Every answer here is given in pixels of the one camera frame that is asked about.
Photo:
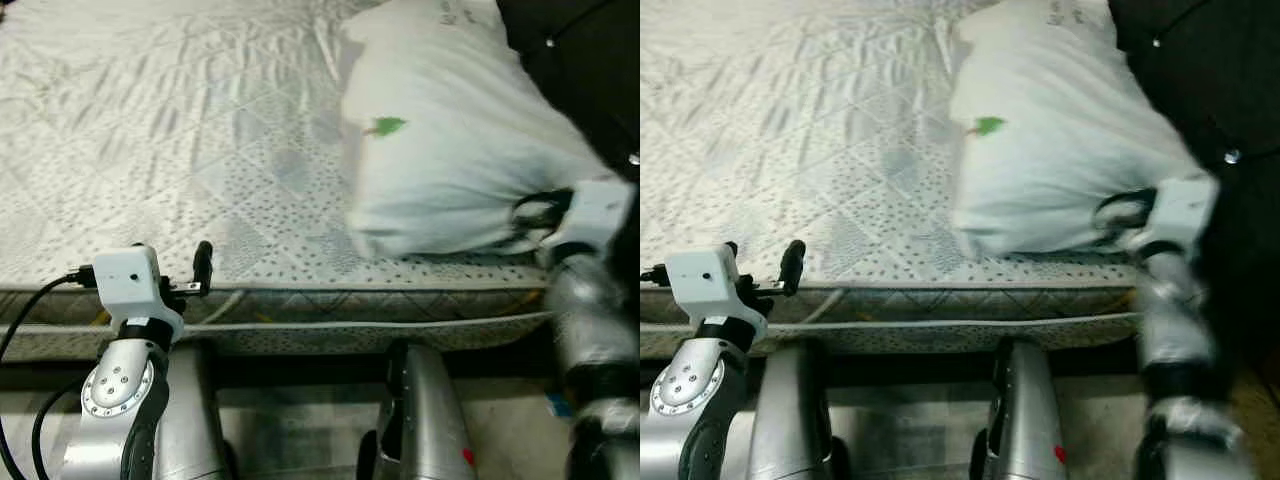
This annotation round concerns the white pillow with tree print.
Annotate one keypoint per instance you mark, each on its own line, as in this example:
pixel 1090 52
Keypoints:
pixel 1060 150
pixel 460 150

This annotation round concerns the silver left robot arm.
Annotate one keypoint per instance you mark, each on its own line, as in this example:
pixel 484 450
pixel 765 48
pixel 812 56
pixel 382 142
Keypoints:
pixel 110 400
pixel 690 400

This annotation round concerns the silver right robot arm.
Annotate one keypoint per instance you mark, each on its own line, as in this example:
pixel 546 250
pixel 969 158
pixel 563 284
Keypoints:
pixel 1170 320
pixel 590 320

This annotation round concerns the grey quilted mattress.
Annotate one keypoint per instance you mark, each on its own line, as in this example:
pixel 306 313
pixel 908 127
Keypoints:
pixel 800 130
pixel 180 130

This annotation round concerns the silver left robot leg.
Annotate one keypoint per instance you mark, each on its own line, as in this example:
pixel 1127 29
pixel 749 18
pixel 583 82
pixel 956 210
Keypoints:
pixel 195 430
pixel 795 430

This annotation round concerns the silver robot leg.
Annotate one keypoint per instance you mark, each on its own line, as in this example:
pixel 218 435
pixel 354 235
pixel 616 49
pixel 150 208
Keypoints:
pixel 795 430
pixel 425 420
pixel 195 430
pixel 1025 420

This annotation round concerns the silver right robot leg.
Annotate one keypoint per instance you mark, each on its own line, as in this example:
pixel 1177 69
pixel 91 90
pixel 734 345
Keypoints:
pixel 1025 420
pixel 425 420

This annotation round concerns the brown floor mat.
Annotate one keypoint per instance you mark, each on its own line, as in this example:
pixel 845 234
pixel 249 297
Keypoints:
pixel 1262 430

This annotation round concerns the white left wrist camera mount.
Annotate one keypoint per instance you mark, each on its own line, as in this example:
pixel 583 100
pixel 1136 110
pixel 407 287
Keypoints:
pixel 700 282
pixel 125 280

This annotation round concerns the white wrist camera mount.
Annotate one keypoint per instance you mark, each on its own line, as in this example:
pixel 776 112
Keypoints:
pixel 700 282
pixel 1180 210
pixel 595 215
pixel 125 280

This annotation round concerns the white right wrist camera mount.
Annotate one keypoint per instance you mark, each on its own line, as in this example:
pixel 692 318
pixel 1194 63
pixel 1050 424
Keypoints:
pixel 595 215
pixel 1180 210

